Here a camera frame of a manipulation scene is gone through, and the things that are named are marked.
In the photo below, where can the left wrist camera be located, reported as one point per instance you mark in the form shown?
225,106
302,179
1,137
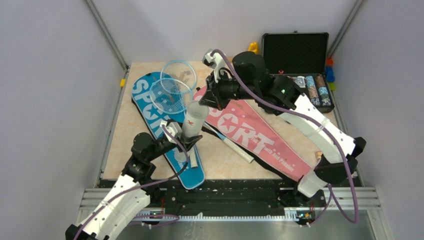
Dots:
172,130

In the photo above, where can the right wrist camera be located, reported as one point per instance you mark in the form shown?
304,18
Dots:
214,61

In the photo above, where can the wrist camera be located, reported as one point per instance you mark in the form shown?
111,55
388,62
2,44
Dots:
214,61
172,130

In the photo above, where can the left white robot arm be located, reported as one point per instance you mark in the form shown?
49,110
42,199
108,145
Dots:
132,191

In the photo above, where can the coloured toys in corner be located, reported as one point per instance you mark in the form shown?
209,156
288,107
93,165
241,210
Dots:
329,72

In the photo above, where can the white shuttlecock tube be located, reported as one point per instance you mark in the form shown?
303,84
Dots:
195,117

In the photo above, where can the pink racket cover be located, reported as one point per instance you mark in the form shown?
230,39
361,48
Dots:
243,125

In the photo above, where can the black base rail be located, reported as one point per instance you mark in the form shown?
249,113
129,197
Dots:
231,198

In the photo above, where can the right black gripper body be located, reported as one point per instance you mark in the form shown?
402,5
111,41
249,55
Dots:
228,89

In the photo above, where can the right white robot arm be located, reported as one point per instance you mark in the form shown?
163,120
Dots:
246,77

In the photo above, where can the black poker chip case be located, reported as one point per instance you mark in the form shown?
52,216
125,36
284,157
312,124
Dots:
301,57

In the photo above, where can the yellow letter A toy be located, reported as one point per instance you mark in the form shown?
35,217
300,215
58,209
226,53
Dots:
254,48

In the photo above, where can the red white card box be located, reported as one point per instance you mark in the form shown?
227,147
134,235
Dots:
318,155

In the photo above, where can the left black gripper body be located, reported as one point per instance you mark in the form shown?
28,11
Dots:
164,148

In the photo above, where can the blue badminton racket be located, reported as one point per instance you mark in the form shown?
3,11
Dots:
172,96
180,70

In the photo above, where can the yellow clip on frame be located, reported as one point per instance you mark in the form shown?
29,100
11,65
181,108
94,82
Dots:
122,82

